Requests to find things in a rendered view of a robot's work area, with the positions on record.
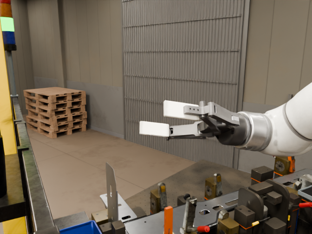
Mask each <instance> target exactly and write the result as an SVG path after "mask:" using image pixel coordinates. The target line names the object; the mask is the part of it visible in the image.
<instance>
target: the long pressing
mask: <svg viewBox="0 0 312 234"><path fill-rule="evenodd" d="M304 174H305V175H307V174H309V175H312V169H302V170H299V171H296V172H293V173H290V174H287V175H283V176H280V177H277V178H274V179H272V180H274V181H276V182H278V183H280V184H282V185H283V184H284V183H287V182H291V183H293V184H294V183H295V181H294V180H296V179H299V177H301V176H302V175H304ZM293 184H291V185H288V186H285V185H284V186H285V187H291V188H293ZM238 192H239V190H237V191H234V192H231V193H227V194H224V195H221V196H218V197H215V198H212V199H209V200H205V201H197V203H196V205H197V206H196V209H195V218H194V223H193V225H194V227H199V226H209V228H210V229H212V228H215V227H216V225H217V222H218V218H219V213H220V212H221V211H222V210H224V209H225V210H227V211H228V212H231V211H234V208H235V207H237V204H234V205H231V206H227V205H226V203H229V202H232V201H235V200H237V199H238ZM217 206H221V207H223V208H222V209H219V210H214V209H213V208H215V207H217ZM185 207H186V204H183V205H180V206H176V207H173V233H174V234H181V233H180V228H182V227H183V220H184V214H185ZM203 211H208V212H209V214H205V215H201V214H200V212H203ZM124 225H125V230H126V234H163V232H164V227H163V225H164V210H163V211H160V212H157V213H154V214H150V215H147V216H144V217H141V218H138V219H135V220H131V221H128V222H125V223H124Z"/></svg>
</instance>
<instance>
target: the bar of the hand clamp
mask: <svg viewBox="0 0 312 234"><path fill-rule="evenodd" d="M183 198H184V200H186V207H185V214H184V220H183V228H184V229H185V232H186V234H187V228H188V227H193V223H194V217H195V209H196V206H197V205H196V203H197V199H196V198H195V197H194V196H193V197H192V198H191V197H190V194H189V193H187V194H185V195H184V197H183Z"/></svg>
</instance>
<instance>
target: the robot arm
mask: <svg viewBox="0 0 312 234"><path fill-rule="evenodd" d="M163 109H164V117H170V118H178V119H185V120H193V121H199V118H200V119H201V120H202V121H199V122H194V124H187V125H176V126H169V125H168V124H163V123H153V122H145V121H140V131H139V134H140V135H149V136H158V137H165V139H166V140H167V141H169V140H170V139H206V137H214V136H216V138H217V139H218V141H219V142H220V143H221V144H223V145H231V146H234V147H235V148H237V149H239V150H251V151H259V152H261V153H263V154H266V155H271V156H298V155H302V154H304V153H306V152H308V151H310V150H311V149H312V83H310V84H309V85H308V86H306V87H305V88H304V89H302V90H301V91H300V92H298V93H297V94H296V95H295V96H294V97H293V98H292V99H291V100H290V101H288V102H287V103H285V104H283V105H282V106H280V107H277V108H275V109H273V110H269V111H267V112H266V113H265V114H261V113H254V112H248V111H240V112H238V113H234V112H230V111H229V110H227V109H225V108H223V107H221V106H219V105H217V104H215V103H213V102H209V103H208V105H207V106H206V104H205V101H200V102H199V106H198V105H194V104H186V103H179V102H173V101H167V100H165V101H164V102H163ZM198 126H199V128H198Z"/></svg>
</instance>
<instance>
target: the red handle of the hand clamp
mask: <svg viewBox="0 0 312 234"><path fill-rule="evenodd" d="M209 231H210V228H209V226H199V227H188V228H187V232H209Z"/></svg>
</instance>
